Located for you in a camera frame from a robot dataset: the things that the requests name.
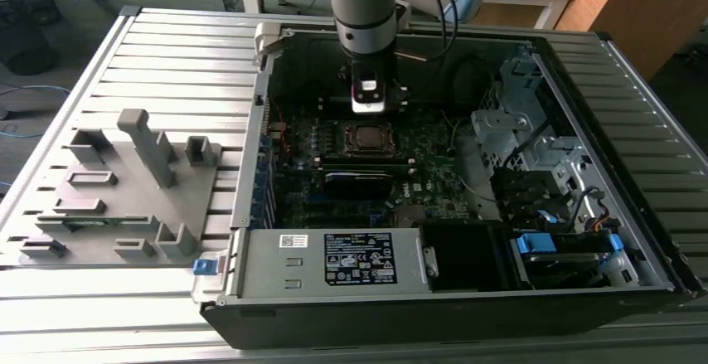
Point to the wooden cabinet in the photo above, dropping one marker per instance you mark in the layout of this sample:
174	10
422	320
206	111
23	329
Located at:
653	7

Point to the green RAM stick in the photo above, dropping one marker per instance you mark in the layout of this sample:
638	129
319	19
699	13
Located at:
91	224

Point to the black graphics card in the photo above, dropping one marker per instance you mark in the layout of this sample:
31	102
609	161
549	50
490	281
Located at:
359	185

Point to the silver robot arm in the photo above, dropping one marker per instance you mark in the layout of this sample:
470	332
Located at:
362	7

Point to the black PC case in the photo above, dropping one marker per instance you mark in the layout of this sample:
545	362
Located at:
387	326

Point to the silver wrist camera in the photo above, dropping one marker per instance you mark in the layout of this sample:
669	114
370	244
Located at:
370	105

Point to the grey power supply unit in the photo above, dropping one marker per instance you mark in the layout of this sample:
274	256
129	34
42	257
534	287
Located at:
266	273

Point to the blue disk carrier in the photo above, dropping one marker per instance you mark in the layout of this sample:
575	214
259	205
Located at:
535	243

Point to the green motherboard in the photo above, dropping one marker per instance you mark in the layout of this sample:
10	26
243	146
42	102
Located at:
437	173

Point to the brown chipset heatsink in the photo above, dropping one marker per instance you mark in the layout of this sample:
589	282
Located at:
411	214

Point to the metal drive cage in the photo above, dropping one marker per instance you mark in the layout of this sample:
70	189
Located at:
498	123

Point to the CPU socket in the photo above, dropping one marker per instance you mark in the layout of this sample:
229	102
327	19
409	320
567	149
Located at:
373	154

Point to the grey parts rack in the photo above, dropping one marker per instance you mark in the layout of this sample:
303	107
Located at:
138	206

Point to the blue case latch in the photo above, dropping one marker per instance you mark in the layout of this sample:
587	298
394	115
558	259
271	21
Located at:
205	267

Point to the silver CPU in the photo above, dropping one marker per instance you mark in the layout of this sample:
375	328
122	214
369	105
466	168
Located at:
373	137

